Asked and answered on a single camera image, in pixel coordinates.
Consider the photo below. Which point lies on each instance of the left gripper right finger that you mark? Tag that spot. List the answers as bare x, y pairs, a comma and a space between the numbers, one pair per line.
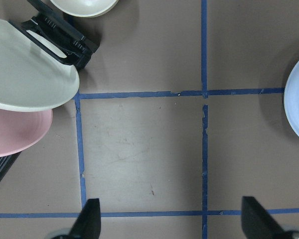
257, 223

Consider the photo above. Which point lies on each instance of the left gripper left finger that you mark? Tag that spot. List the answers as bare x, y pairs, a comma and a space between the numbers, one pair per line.
88, 223

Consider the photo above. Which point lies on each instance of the blue plate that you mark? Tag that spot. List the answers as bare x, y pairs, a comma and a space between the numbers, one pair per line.
291, 99

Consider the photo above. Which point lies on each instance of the pink plate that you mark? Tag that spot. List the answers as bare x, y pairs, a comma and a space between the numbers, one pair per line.
20, 130

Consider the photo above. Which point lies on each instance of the beige plate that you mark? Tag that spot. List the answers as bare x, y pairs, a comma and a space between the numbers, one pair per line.
30, 79

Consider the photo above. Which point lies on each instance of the black dish rack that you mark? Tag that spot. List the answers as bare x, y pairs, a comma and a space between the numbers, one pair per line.
60, 40

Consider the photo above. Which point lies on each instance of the beige bowl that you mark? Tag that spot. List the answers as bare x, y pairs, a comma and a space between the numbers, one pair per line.
85, 8

